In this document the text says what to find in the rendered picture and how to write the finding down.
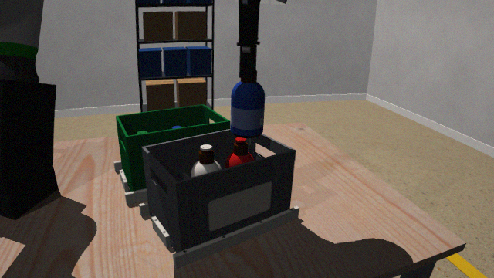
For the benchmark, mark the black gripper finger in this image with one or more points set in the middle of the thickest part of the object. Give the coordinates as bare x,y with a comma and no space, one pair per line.
246,34
256,28

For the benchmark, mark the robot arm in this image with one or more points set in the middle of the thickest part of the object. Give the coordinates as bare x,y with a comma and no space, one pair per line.
20,24

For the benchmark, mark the red bottle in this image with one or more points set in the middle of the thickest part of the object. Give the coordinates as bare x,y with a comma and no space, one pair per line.
240,155

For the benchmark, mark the green crate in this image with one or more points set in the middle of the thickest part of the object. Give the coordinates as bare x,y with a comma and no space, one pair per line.
193,119

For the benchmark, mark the dark grey plastic crate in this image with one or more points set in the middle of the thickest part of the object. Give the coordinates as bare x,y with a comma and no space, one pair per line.
199,209

